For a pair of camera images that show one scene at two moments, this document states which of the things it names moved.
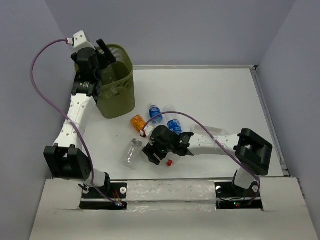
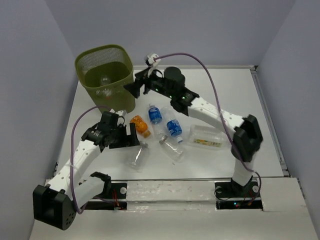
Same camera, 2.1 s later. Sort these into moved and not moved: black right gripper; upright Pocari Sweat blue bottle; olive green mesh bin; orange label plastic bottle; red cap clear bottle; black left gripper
Moved: black right gripper; red cap clear bottle; black left gripper
Not moved: olive green mesh bin; orange label plastic bottle; upright Pocari Sweat blue bottle
